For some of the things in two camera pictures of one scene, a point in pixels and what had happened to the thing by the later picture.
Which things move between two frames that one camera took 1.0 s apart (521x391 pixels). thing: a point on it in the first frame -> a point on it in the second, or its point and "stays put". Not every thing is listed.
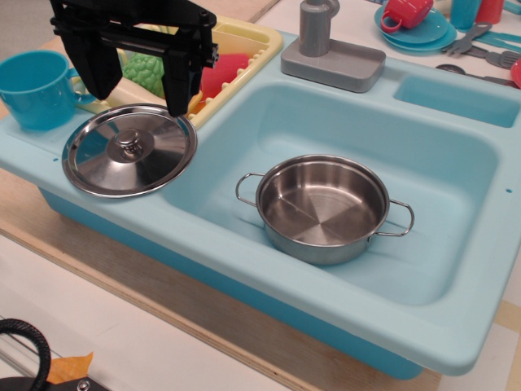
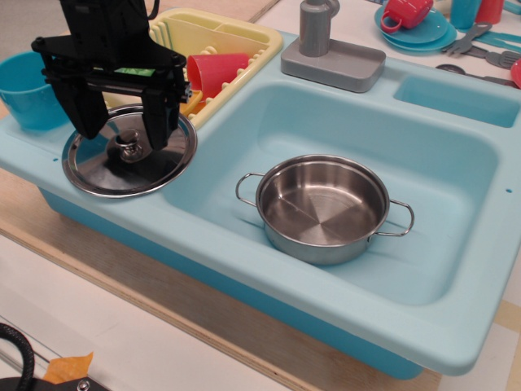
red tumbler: x=489 y=10 stays put
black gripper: x=181 y=30 -> x=107 y=44
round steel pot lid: x=127 y=150 stays put
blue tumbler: x=463 y=14 stays put
